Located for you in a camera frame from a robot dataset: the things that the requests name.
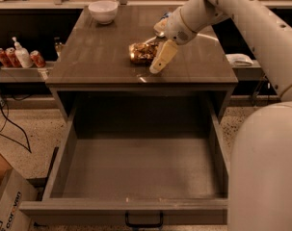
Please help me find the red soda can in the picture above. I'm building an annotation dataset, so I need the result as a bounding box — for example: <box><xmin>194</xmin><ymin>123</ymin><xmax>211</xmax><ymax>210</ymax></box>
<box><xmin>30</xmin><ymin>50</ymin><xmax>46</xmax><ymax>67</ymax></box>
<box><xmin>0</xmin><ymin>48</ymin><xmax>11</xmax><ymax>67</ymax></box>
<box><xmin>5</xmin><ymin>47</ymin><xmax>21</xmax><ymax>67</ymax></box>

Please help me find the red soda can right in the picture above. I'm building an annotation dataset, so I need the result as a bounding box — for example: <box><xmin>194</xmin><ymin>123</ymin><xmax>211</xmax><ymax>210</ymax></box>
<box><xmin>30</xmin><ymin>50</ymin><xmax>46</xmax><ymax>67</ymax></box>

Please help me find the black drawer handle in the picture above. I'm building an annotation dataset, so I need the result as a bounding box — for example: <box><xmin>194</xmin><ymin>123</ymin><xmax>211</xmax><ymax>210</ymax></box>
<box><xmin>124</xmin><ymin>212</ymin><xmax>164</xmax><ymax>229</ymax></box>

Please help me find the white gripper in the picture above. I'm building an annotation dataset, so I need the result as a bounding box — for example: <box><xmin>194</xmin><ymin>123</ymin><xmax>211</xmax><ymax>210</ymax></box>
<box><xmin>149</xmin><ymin>7</ymin><xmax>197</xmax><ymax>74</ymax></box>

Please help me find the white bowl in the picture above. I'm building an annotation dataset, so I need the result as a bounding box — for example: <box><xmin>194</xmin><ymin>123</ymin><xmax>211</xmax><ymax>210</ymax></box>
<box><xmin>88</xmin><ymin>0</ymin><xmax>118</xmax><ymax>24</ymax></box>

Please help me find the red soda can left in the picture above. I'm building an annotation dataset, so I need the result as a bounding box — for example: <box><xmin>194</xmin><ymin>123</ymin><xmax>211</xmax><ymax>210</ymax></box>
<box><xmin>0</xmin><ymin>48</ymin><xmax>11</xmax><ymax>67</ymax></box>

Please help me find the open grey top drawer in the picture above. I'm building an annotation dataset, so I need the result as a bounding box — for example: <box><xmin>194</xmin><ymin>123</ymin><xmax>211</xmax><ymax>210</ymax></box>
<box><xmin>20</xmin><ymin>94</ymin><xmax>228</xmax><ymax>226</ymax></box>

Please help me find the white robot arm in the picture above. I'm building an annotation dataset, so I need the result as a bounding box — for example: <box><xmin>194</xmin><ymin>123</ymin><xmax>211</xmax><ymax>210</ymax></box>
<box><xmin>150</xmin><ymin>0</ymin><xmax>292</xmax><ymax>231</ymax></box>

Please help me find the blue silver can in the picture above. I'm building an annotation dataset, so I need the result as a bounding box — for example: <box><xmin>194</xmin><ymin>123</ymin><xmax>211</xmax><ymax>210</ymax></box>
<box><xmin>154</xmin><ymin>13</ymin><xmax>171</xmax><ymax>38</ymax></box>

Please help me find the small dark bottle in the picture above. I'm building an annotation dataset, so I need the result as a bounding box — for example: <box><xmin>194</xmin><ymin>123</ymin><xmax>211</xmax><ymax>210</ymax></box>
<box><xmin>54</xmin><ymin>37</ymin><xmax>64</xmax><ymax>56</ymax></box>

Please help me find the black cable left floor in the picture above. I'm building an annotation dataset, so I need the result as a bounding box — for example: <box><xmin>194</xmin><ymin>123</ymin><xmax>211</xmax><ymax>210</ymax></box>
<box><xmin>0</xmin><ymin>86</ymin><xmax>33</xmax><ymax>154</ymax></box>

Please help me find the orange can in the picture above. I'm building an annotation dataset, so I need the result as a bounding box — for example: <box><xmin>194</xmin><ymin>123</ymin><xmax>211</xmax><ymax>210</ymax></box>
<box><xmin>129</xmin><ymin>42</ymin><xmax>159</xmax><ymax>64</ymax></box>

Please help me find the white folded cloth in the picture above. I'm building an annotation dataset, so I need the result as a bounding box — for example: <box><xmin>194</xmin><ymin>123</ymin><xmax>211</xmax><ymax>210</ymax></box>
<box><xmin>226</xmin><ymin>54</ymin><xmax>253</xmax><ymax>66</ymax></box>

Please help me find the white pump bottle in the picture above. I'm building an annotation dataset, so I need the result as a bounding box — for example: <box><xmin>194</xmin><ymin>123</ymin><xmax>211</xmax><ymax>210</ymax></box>
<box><xmin>12</xmin><ymin>37</ymin><xmax>33</xmax><ymax>68</ymax></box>

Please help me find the cardboard box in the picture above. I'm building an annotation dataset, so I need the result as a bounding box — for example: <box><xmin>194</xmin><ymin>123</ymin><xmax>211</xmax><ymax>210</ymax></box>
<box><xmin>0</xmin><ymin>154</ymin><xmax>38</xmax><ymax>231</ymax></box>

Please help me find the red soda can middle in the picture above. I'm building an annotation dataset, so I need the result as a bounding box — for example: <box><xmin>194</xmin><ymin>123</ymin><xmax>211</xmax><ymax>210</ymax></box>
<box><xmin>5</xmin><ymin>47</ymin><xmax>21</xmax><ymax>67</ymax></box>

